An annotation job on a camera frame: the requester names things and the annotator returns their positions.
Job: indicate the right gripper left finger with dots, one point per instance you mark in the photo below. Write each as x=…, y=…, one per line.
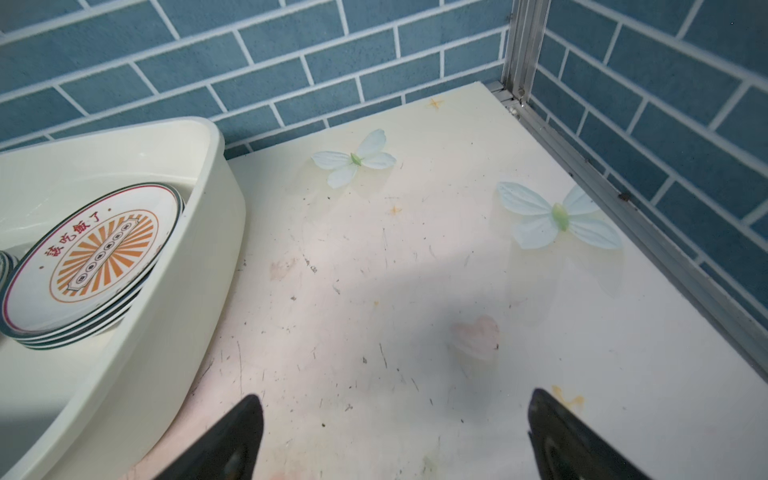
x=228, y=450

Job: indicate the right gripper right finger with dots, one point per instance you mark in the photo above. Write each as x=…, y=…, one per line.
x=566, y=448

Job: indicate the orange sunburst plate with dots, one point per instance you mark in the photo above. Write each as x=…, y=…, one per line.
x=96, y=258
x=90, y=328

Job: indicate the white plastic bin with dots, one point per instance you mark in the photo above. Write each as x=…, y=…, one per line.
x=93, y=409

